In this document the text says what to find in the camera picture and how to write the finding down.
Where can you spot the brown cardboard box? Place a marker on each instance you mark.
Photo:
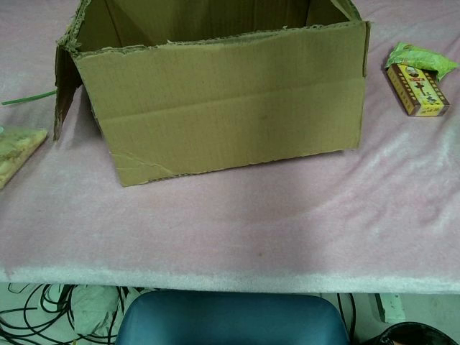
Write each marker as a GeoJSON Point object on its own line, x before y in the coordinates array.
{"type": "Point", "coordinates": [230, 118]}

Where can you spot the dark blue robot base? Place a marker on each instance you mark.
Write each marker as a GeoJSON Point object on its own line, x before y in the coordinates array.
{"type": "Point", "coordinates": [233, 320]}

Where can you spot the pink table cloth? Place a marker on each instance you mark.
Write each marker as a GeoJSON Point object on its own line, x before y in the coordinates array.
{"type": "Point", "coordinates": [215, 230]}

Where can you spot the white crumpled plastic bag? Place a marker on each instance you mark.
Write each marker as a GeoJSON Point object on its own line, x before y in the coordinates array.
{"type": "Point", "coordinates": [93, 309]}

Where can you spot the red yellow spice box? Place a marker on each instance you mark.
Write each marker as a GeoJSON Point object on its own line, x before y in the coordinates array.
{"type": "Point", "coordinates": [418, 91]}

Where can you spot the white table leg foot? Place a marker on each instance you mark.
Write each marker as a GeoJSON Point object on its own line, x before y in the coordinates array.
{"type": "Point", "coordinates": [390, 307]}

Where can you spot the beige clear snack packet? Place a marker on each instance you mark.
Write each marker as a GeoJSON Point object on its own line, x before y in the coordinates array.
{"type": "Point", "coordinates": [16, 154]}

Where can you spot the light green snack packet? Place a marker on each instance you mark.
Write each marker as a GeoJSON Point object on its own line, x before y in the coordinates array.
{"type": "Point", "coordinates": [420, 57]}

